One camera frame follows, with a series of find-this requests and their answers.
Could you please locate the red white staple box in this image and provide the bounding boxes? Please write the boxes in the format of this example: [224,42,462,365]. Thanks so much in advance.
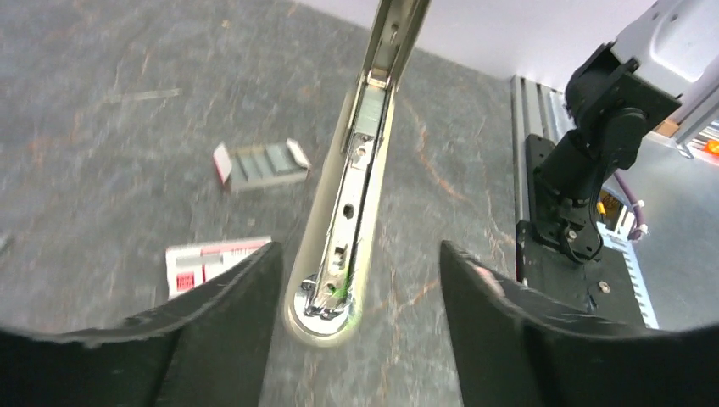
[165,236,272,300]

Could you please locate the white cable duct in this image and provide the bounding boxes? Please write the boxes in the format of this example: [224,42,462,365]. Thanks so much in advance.
[597,222,660,329]

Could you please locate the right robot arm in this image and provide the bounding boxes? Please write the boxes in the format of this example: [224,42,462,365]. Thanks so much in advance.
[525,1,718,264]

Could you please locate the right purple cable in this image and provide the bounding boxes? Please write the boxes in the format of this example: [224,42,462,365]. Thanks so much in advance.
[613,172,649,242]

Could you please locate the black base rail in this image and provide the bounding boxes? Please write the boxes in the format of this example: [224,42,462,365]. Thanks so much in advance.
[517,134,647,327]

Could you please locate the staple tray box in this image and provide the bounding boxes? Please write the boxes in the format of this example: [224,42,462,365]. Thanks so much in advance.
[213,138,311,192]

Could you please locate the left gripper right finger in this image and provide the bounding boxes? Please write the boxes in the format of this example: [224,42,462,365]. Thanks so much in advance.
[439,240,718,406]

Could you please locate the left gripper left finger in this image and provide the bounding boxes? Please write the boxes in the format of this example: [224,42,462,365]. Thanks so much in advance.
[1,243,283,406]

